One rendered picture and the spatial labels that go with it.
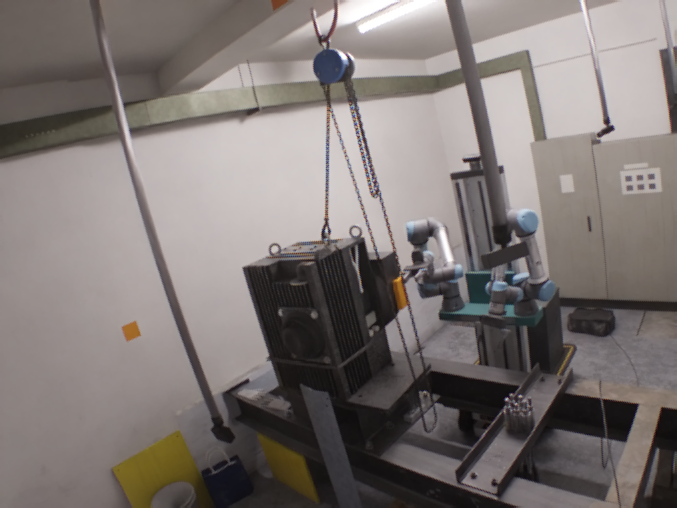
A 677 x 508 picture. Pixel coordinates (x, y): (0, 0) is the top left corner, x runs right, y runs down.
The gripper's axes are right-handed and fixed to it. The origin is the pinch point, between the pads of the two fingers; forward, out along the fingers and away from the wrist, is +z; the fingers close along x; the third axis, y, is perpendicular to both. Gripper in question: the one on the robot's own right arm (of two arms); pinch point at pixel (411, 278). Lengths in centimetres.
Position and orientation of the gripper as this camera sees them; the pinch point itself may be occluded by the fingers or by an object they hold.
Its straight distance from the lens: 212.6
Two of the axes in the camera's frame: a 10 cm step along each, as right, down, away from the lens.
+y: 2.7, 9.4, 2.1
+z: -4.2, 3.2, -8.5
